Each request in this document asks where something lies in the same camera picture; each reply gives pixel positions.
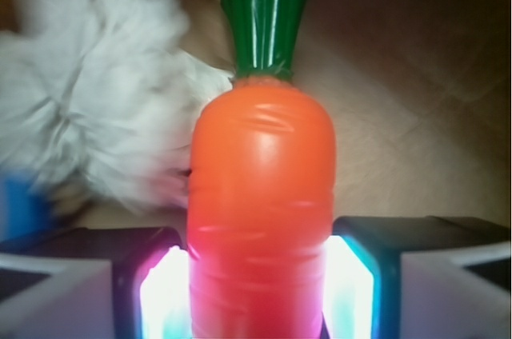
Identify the blue plastic toy bottle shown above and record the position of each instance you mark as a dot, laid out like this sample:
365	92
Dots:
24	208

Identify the brown paper bag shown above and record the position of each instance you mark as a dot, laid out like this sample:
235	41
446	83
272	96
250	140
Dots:
420	95

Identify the orange toy carrot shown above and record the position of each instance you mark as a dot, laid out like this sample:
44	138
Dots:
263	163

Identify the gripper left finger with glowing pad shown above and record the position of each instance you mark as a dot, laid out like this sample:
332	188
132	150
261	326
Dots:
95	283

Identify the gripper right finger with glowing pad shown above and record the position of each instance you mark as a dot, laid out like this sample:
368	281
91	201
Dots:
417	277

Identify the crumpled white paper ball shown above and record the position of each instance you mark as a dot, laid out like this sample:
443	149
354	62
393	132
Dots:
102	92

